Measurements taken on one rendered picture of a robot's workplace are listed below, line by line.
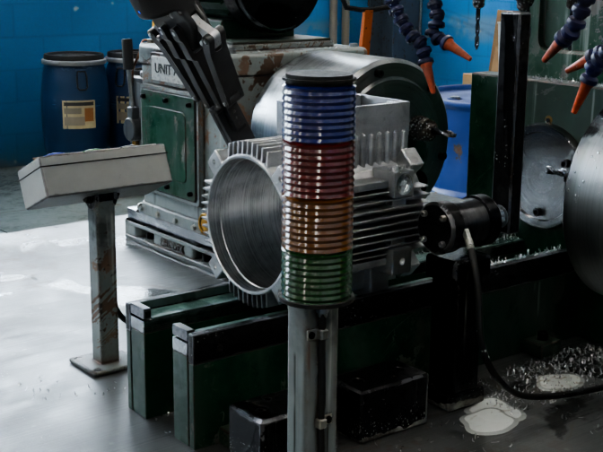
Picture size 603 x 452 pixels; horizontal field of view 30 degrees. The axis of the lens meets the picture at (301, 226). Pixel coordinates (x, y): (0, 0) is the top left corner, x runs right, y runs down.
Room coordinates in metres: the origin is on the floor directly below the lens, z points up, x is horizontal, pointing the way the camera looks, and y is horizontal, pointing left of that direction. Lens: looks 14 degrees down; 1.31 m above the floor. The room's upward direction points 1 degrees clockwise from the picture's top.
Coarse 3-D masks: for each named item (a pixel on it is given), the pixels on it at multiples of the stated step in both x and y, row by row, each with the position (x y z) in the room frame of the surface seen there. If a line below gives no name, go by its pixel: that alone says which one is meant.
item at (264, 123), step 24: (360, 72) 1.61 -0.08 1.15; (384, 72) 1.63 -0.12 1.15; (408, 72) 1.66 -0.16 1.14; (264, 96) 1.70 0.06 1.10; (384, 96) 1.62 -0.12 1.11; (408, 96) 1.65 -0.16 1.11; (432, 96) 1.69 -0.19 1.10; (264, 120) 1.68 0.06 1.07; (432, 120) 1.65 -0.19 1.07; (408, 144) 1.66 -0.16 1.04; (432, 144) 1.69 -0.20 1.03; (432, 168) 1.69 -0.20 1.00
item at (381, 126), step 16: (368, 96) 1.36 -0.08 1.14; (368, 112) 1.27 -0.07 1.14; (384, 112) 1.28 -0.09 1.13; (400, 112) 1.30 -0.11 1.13; (368, 128) 1.27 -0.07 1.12; (384, 128) 1.28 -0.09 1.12; (400, 128) 1.30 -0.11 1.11; (368, 144) 1.27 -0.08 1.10; (384, 144) 1.28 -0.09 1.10; (400, 144) 1.30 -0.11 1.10; (368, 160) 1.27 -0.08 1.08; (384, 160) 1.28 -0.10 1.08
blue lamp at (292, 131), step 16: (288, 96) 0.89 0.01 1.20; (304, 96) 0.88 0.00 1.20; (320, 96) 0.87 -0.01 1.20; (336, 96) 0.88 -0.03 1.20; (352, 96) 0.89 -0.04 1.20; (288, 112) 0.89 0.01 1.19; (304, 112) 0.88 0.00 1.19; (320, 112) 0.87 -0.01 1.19; (336, 112) 0.88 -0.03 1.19; (352, 112) 0.89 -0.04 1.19; (288, 128) 0.89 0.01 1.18; (304, 128) 0.88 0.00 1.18; (320, 128) 0.87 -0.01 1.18; (336, 128) 0.88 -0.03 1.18; (352, 128) 0.89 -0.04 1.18
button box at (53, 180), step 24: (144, 144) 1.38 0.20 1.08; (24, 168) 1.32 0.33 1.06; (48, 168) 1.29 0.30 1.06; (72, 168) 1.31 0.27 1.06; (96, 168) 1.33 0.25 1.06; (120, 168) 1.34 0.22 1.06; (144, 168) 1.36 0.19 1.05; (168, 168) 1.38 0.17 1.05; (24, 192) 1.32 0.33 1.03; (48, 192) 1.28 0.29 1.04; (72, 192) 1.30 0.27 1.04; (96, 192) 1.32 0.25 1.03; (120, 192) 1.36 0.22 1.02; (144, 192) 1.41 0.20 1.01
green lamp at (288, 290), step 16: (288, 256) 0.89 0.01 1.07; (304, 256) 0.88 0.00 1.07; (320, 256) 0.87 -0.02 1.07; (336, 256) 0.88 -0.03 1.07; (352, 256) 0.90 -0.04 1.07; (288, 272) 0.89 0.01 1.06; (304, 272) 0.88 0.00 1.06; (320, 272) 0.87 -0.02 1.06; (336, 272) 0.88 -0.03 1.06; (352, 272) 0.90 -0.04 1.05; (288, 288) 0.89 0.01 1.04; (304, 288) 0.88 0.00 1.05; (320, 288) 0.87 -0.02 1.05; (336, 288) 0.88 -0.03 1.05; (320, 304) 0.88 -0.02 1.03
